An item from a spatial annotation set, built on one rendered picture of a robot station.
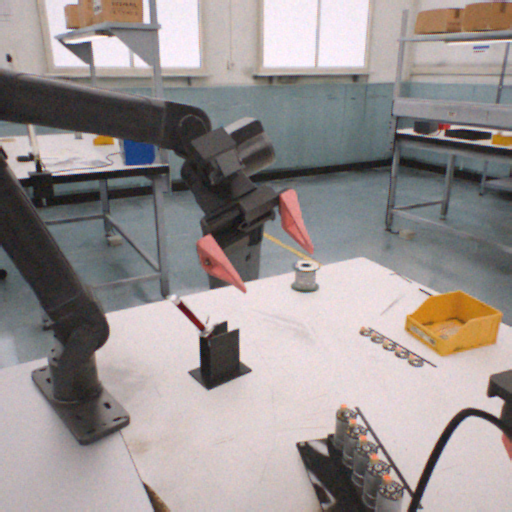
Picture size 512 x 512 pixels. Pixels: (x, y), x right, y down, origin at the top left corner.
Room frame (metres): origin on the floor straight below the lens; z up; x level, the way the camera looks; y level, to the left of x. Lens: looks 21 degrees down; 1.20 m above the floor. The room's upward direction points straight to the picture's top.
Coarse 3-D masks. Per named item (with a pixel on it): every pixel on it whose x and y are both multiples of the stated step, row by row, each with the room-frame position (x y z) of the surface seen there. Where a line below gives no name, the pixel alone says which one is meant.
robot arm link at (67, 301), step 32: (0, 160) 0.55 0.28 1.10; (0, 192) 0.55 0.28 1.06; (0, 224) 0.55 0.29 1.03; (32, 224) 0.57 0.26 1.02; (32, 256) 0.56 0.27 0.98; (64, 256) 0.59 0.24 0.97; (32, 288) 0.56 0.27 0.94; (64, 288) 0.57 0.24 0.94; (64, 320) 0.57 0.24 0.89; (96, 320) 0.58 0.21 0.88
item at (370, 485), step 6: (378, 468) 0.40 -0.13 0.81; (366, 474) 0.40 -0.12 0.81; (366, 480) 0.40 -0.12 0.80; (372, 480) 0.39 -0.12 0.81; (378, 480) 0.39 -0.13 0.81; (366, 486) 0.40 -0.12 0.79; (372, 486) 0.39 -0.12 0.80; (366, 492) 0.40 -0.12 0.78; (372, 492) 0.39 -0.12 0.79; (366, 498) 0.39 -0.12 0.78; (372, 498) 0.39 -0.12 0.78; (372, 504) 0.39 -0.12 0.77
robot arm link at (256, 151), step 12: (180, 120) 0.63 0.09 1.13; (192, 120) 0.63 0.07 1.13; (240, 120) 0.72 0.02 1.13; (252, 120) 0.70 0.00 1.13; (180, 132) 0.63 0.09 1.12; (192, 132) 0.63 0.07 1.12; (204, 132) 0.64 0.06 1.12; (228, 132) 0.68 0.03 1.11; (240, 132) 0.68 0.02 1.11; (252, 132) 0.69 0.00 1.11; (264, 132) 0.70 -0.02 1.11; (240, 144) 0.68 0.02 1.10; (252, 144) 0.69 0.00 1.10; (264, 144) 0.69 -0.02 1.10; (180, 156) 0.68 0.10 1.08; (192, 156) 0.63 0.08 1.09; (240, 156) 0.67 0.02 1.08; (252, 156) 0.68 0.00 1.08; (264, 156) 0.69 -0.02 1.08; (252, 168) 0.68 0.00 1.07
